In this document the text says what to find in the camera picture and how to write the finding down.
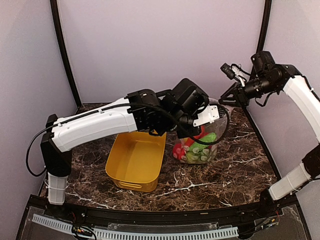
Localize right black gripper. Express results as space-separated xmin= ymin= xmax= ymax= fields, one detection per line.
xmin=219 ymin=74 xmax=278 ymax=107

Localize orange toy carrot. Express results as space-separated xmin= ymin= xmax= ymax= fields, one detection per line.
xmin=184 ymin=126 xmax=208 ymax=151

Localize green toy cucumber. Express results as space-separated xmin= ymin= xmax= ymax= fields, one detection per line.
xmin=188 ymin=132 xmax=217 ymax=154

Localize red toy apple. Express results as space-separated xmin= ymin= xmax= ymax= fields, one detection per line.
xmin=172 ymin=143 xmax=186 ymax=161

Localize clear zip top bag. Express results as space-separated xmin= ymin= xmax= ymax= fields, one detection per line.
xmin=172 ymin=106 xmax=233 ymax=165

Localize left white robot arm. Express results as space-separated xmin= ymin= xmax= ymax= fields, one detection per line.
xmin=39 ymin=86 xmax=209 ymax=218

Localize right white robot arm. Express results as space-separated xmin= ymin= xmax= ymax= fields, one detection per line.
xmin=218 ymin=63 xmax=320 ymax=217

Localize yellow plastic basket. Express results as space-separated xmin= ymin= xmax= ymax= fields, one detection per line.
xmin=105 ymin=131 xmax=167 ymax=193

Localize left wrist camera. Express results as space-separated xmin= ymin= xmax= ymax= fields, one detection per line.
xmin=171 ymin=78 xmax=209 ymax=116

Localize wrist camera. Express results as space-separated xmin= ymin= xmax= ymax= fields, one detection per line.
xmin=171 ymin=78 xmax=209 ymax=116
xmin=250 ymin=51 xmax=275 ymax=76

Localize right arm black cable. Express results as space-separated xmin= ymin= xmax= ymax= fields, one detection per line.
xmin=231 ymin=64 xmax=253 ymax=78

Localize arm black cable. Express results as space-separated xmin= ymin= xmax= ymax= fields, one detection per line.
xmin=231 ymin=64 xmax=253 ymax=78
xmin=139 ymin=103 xmax=231 ymax=146

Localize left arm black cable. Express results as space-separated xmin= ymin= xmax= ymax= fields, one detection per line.
xmin=139 ymin=103 xmax=231 ymax=146

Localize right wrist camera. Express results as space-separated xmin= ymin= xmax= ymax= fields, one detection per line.
xmin=250 ymin=51 xmax=275 ymax=76

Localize right black frame post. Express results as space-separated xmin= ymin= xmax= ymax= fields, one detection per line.
xmin=256 ymin=0 xmax=272 ymax=53

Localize black frame post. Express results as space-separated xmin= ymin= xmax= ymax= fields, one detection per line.
xmin=49 ymin=0 xmax=82 ymax=108
xmin=256 ymin=0 xmax=272 ymax=53

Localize black front rail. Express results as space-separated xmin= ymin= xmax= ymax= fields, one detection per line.
xmin=29 ymin=196 xmax=295 ymax=226

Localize white slotted cable duct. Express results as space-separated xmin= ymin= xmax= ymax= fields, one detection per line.
xmin=32 ymin=214 xmax=239 ymax=240

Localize left black frame post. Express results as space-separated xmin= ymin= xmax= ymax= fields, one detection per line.
xmin=49 ymin=0 xmax=82 ymax=108

